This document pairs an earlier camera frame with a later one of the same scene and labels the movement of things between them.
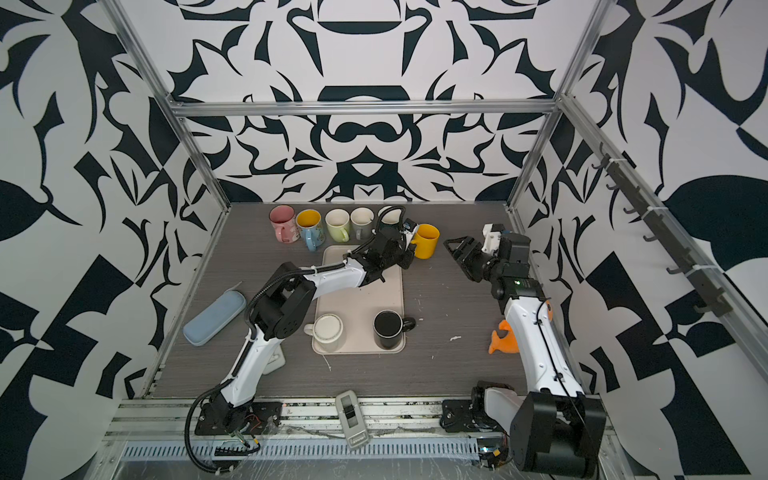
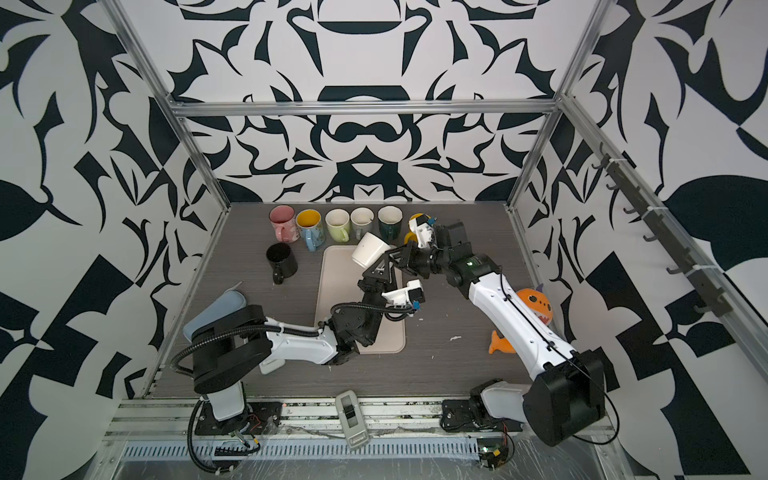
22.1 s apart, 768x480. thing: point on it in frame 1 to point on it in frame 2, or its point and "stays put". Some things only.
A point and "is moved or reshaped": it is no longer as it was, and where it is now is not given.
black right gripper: (470, 260) to (412, 253)
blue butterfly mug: (310, 225) stays put
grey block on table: (276, 361) stays put
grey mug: (361, 219) stays put
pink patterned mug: (282, 219) stays put
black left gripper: (408, 263) to (373, 285)
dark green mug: (390, 218) stays put
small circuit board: (492, 451) stays put
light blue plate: (215, 317) stays put
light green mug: (336, 221) stays put
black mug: (389, 326) to (282, 258)
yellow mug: (425, 240) is moved or reshaped
